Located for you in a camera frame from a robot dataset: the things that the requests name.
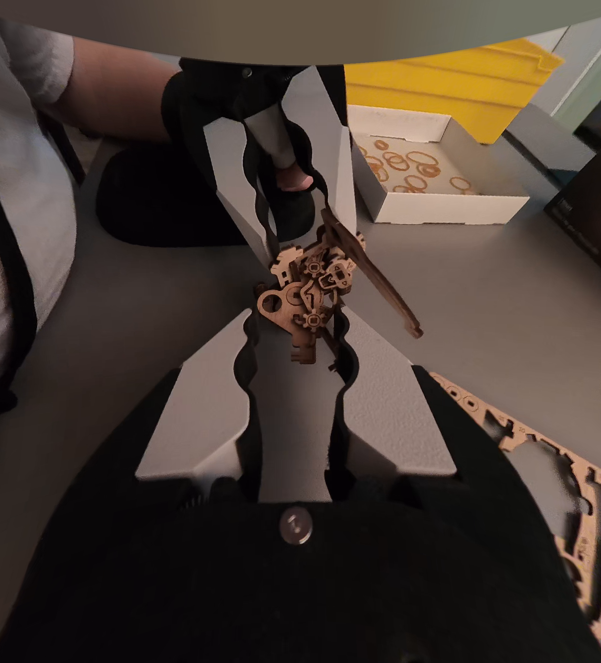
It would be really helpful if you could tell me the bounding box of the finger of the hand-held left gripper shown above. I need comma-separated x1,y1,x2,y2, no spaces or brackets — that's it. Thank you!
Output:
281,65,359,239
202,115,282,261

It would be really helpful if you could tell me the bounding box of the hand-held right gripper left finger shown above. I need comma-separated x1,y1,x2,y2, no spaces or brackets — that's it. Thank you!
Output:
135,308,262,482

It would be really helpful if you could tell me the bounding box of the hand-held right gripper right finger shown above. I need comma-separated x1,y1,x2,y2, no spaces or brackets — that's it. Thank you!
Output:
326,305,458,480

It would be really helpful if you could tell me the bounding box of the long wooden part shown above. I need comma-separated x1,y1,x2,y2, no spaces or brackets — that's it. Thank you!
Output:
321,206,424,340

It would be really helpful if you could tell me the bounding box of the assembled wooden gear model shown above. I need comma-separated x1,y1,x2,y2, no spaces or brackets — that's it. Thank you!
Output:
255,228,368,375

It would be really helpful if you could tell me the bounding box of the person's left forearm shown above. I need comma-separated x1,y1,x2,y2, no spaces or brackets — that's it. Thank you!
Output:
36,37,178,144

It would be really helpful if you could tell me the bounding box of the laser-cut wooden parts sheet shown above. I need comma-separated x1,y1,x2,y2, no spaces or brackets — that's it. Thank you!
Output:
429,372,601,663

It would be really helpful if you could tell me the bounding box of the person's left hand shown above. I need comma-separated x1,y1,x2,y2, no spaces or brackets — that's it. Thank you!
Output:
276,165,315,193

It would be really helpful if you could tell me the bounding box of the black cloth pad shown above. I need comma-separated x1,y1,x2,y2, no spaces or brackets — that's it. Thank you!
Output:
95,149,318,247

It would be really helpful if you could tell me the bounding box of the pile of rubber bands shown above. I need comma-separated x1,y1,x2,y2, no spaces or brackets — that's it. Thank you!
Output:
356,137,478,196

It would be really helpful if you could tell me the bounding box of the white cardboard box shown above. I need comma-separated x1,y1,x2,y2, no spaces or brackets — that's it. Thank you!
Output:
349,104,532,227

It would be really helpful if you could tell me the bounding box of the yellow plastic bin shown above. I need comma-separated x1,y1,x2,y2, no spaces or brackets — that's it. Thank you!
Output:
344,37,565,146

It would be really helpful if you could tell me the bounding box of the dark printed product box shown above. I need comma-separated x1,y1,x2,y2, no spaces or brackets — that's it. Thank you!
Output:
544,118,601,298

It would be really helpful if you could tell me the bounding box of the black harness strap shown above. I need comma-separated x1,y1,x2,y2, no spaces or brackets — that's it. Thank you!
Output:
0,111,88,416

